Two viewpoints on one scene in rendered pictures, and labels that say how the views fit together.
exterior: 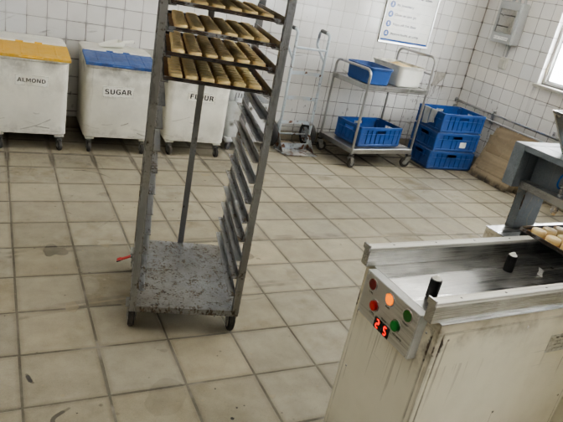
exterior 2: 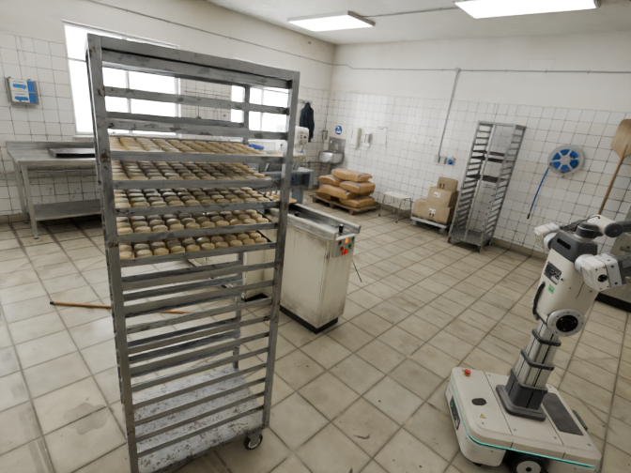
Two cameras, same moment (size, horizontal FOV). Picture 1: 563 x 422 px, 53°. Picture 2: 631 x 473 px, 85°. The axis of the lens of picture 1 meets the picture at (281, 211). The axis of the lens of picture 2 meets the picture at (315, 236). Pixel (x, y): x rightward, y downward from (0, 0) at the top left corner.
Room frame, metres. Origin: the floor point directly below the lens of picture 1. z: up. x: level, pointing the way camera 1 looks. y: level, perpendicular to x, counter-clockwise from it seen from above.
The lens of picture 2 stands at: (2.39, 1.88, 1.70)
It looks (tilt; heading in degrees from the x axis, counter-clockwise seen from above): 20 degrees down; 251
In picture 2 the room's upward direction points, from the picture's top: 7 degrees clockwise
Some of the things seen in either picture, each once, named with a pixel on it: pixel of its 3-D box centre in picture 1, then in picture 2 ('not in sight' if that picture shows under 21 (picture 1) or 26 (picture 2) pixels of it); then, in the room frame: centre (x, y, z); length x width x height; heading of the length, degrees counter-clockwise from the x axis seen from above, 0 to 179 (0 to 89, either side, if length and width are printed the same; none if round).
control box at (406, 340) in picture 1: (390, 311); (344, 245); (1.38, -0.35, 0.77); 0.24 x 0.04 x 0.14; 31
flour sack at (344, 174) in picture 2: not in sight; (351, 175); (-0.27, -4.21, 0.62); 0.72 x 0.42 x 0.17; 126
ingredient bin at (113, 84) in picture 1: (114, 98); not in sight; (4.57, 1.54, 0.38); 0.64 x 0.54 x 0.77; 28
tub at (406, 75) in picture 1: (397, 73); not in sight; (5.80, -0.84, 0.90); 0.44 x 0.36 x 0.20; 38
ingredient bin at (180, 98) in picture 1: (190, 104); not in sight; (4.89, 0.97, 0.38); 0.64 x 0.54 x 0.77; 27
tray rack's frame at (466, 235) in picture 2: not in sight; (484, 186); (-1.57, -2.22, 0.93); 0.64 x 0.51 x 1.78; 32
